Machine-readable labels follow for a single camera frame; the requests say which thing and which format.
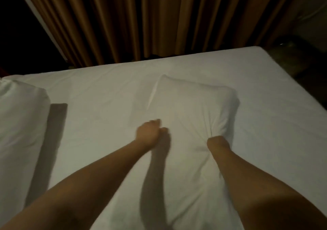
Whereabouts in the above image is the white pillow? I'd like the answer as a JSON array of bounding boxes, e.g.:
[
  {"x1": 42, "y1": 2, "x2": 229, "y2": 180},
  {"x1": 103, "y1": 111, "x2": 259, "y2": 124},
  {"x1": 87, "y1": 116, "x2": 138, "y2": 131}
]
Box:
[{"x1": 92, "y1": 74, "x2": 243, "y2": 230}]

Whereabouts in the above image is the person's left hand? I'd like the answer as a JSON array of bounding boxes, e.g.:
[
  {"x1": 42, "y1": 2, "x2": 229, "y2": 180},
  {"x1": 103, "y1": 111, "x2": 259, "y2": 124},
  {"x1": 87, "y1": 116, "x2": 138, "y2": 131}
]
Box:
[{"x1": 135, "y1": 118, "x2": 169, "y2": 150}]

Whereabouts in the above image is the person's left forearm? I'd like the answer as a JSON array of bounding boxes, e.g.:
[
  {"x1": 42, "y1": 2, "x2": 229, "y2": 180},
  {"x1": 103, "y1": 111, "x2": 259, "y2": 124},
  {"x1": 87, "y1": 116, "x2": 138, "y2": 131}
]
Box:
[{"x1": 0, "y1": 141, "x2": 151, "y2": 230}]

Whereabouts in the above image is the dark wooden column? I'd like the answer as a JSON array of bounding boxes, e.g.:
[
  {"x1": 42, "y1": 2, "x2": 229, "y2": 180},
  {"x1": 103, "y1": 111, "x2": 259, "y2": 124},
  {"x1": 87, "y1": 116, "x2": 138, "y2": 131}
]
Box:
[{"x1": 0, "y1": 0, "x2": 69, "y2": 77}]

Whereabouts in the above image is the person's right hand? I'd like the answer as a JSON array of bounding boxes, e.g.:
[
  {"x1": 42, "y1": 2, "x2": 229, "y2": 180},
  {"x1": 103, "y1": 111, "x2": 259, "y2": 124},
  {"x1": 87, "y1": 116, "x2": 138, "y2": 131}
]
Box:
[{"x1": 206, "y1": 135, "x2": 232, "y2": 154}]

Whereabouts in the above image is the person's right forearm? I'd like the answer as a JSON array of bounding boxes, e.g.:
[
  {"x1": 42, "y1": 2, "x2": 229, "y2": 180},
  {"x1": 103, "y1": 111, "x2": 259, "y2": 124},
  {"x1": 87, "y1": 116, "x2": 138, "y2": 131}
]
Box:
[{"x1": 209, "y1": 148, "x2": 327, "y2": 230}]

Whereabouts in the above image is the white duvet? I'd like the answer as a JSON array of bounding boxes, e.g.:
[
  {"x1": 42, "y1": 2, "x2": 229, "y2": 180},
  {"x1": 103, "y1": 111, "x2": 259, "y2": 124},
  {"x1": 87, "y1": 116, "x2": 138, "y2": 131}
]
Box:
[{"x1": 0, "y1": 78, "x2": 52, "y2": 227}]

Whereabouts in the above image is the white bed sheet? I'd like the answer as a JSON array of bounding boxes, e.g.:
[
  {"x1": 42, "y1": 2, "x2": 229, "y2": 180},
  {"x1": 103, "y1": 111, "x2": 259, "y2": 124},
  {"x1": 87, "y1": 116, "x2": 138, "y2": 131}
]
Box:
[{"x1": 2, "y1": 46, "x2": 327, "y2": 230}]

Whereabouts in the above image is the brown curtain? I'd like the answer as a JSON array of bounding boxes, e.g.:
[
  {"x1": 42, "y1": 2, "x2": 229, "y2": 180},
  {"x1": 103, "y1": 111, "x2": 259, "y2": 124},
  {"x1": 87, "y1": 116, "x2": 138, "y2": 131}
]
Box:
[{"x1": 18, "y1": 0, "x2": 307, "y2": 67}]

